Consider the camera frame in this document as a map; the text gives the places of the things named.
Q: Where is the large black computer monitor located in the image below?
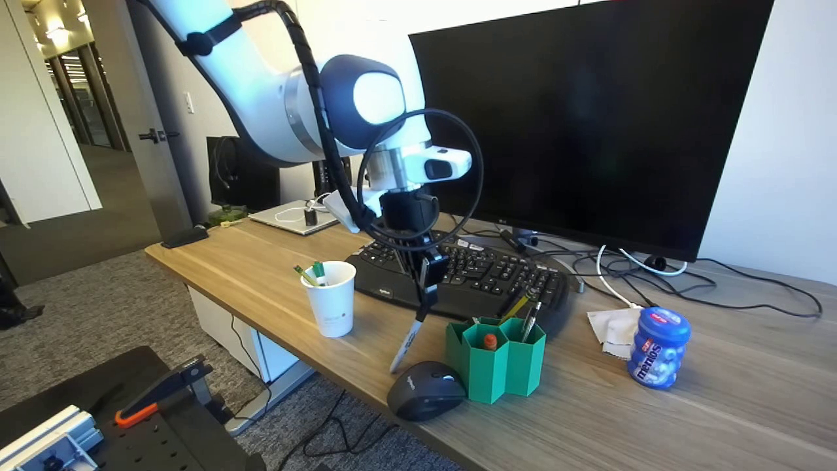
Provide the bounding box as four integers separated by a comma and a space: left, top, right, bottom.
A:
409, 0, 777, 261

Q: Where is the aluminium extrusion block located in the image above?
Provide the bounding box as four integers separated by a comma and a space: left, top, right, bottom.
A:
0, 404, 106, 471

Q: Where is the flat black desk object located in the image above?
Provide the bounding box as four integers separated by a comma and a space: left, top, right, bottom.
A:
160, 222, 211, 251

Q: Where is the black floor cable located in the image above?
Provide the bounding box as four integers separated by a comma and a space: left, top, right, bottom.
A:
228, 316, 414, 471

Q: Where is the yellow pencil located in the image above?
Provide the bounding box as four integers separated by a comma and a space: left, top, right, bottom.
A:
500, 292, 535, 325

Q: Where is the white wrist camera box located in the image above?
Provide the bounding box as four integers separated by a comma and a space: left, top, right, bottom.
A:
322, 189, 386, 236

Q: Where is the green honeycomb pen rack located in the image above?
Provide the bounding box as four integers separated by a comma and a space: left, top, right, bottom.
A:
445, 313, 550, 408

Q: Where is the dark grey computer mouse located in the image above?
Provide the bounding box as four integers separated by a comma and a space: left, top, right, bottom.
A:
384, 358, 470, 423

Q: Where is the white drawer cabinet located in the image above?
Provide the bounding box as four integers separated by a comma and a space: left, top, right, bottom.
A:
186, 286, 303, 385

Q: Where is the grey door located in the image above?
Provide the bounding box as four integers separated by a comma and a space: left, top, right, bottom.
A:
80, 0, 199, 236

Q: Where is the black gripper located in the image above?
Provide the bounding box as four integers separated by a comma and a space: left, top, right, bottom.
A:
377, 189, 454, 313

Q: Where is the black ergonomic keyboard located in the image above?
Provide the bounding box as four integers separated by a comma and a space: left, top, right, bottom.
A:
346, 227, 581, 337

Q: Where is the white paper cup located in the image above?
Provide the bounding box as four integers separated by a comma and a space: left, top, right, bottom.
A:
297, 260, 360, 341

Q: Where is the white cable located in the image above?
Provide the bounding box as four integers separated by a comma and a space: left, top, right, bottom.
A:
594, 244, 694, 313

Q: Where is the white tissue paper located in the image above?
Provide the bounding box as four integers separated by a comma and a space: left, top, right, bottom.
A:
584, 306, 644, 363

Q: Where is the black marker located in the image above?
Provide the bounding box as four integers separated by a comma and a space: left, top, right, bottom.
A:
386, 295, 436, 376

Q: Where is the silver laptop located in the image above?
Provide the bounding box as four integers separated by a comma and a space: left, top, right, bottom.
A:
246, 196, 346, 237

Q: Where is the orange handled black clamp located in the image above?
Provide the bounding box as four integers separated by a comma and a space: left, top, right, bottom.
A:
112, 355, 214, 432

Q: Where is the blue gum container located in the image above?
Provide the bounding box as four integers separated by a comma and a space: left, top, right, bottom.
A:
628, 304, 696, 392

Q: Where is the black framed panel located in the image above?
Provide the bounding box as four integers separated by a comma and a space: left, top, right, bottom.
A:
205, 133, 284, 215

